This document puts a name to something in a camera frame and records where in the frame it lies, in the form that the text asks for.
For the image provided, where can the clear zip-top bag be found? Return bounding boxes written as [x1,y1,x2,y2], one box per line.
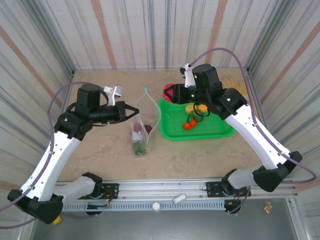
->
[129,87,161,157]

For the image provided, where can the red toy tomato pair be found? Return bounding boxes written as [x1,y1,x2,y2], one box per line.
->
[182,118,198,131]

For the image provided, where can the dark green toy vegetable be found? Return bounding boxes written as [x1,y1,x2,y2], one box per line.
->
[132,141,148,156]

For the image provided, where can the green plastic basket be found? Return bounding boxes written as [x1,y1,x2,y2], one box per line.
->
[159,97,236,142]

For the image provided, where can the yellow white work glove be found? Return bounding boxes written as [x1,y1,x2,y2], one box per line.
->
[219,76,248,97]

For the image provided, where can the white plastic cylinder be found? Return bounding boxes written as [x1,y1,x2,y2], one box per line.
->
[172,193,187,204]

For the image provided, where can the small colourful toy figure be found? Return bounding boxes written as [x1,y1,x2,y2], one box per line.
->
[262,201,273,216]

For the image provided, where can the aluminium side frame rail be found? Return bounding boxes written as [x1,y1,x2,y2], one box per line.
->
[246,67,285,179]
[51,70,76,151]

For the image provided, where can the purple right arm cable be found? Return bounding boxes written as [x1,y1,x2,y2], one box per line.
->
[191,47,317,183]

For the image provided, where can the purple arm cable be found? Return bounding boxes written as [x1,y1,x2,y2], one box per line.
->
[0,81,106,230]
[191,47,317,183]

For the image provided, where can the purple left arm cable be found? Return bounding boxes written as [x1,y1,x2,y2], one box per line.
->
[0,81,106,230]

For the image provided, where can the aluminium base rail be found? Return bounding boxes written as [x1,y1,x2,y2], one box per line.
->
[53,176,298,201]

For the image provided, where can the red black wire bundle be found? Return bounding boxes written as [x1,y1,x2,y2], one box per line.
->
[224,187,251,215]
[103,188,114,208]

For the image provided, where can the slotted grey cable duct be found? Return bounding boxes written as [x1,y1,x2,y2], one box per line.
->
[59,199,227,212]

